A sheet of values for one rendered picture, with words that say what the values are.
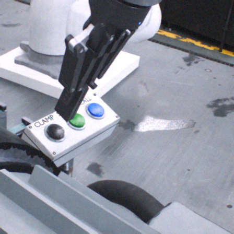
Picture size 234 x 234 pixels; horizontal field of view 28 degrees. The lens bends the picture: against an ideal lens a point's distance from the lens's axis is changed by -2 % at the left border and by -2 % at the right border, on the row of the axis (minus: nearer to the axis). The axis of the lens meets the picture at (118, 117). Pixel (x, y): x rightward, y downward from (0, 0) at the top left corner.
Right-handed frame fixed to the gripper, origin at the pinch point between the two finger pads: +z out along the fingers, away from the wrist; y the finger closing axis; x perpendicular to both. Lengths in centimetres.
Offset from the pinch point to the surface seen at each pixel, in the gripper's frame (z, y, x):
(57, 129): 7.2, -0.1, 0.1
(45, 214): -31, 36, 20
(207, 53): 145, -293, -59
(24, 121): 28.8, -13.4, -14.7
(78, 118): 7.2, -5.2, 0.1
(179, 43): 154, -290, -82
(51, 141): 8.0, 1.8, 1.1
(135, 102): 41, -58, -11
